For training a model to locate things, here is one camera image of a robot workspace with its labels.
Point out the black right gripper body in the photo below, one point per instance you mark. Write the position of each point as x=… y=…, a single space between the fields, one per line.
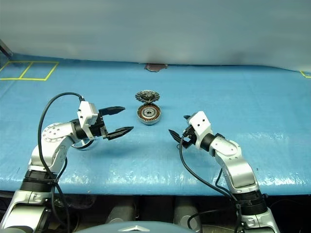
x=188 y=138

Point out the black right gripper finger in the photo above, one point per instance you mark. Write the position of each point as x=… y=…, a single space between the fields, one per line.
x=187 y=117
x=175 y=136

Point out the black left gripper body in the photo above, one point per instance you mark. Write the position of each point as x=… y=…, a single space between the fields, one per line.
x=98 y=129

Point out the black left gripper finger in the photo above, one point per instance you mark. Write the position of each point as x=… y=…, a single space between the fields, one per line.
x=119 y=133
x=111 y=111

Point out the silver spoked motor cap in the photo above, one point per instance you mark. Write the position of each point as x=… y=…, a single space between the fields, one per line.
x=85 y=148

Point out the silver motor stator copper windings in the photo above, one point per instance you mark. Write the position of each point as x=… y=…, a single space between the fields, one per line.
x=148 y=114

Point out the grey finned rotor disc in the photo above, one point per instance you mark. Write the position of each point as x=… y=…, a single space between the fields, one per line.
x=147 y=95

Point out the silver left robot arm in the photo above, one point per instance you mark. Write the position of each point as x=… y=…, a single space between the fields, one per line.
x=56 y=136

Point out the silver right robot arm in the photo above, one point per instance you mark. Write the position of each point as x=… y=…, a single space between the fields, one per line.
x=239 y=167

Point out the blue plastic table cover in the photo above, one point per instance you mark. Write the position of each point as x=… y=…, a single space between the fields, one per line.
x=218 y=97

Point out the brown torn patch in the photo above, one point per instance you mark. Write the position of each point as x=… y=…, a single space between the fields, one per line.
x=154 y=67

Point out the grey rounded shape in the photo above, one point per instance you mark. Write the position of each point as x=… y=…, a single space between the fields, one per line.
x=121 y=212
x=185 y=213

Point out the yellow tape double square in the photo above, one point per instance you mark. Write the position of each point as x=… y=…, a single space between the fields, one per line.
x=24 y=78

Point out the grey robot torso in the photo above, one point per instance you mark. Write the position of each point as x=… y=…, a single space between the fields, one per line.
x=121 y=228

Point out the yellow tape corner mark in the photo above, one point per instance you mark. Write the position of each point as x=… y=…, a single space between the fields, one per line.
x=303 y=73

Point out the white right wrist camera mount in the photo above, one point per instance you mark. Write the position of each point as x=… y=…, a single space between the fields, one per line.
x=200 y=122

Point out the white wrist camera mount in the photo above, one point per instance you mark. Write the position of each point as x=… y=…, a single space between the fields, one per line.
x=86 y=111
x=200 y=122

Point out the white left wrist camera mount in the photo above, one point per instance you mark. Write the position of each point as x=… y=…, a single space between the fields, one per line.
x=86 y=111

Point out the black bracket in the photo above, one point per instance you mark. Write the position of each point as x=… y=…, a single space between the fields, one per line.
x=5 y=49

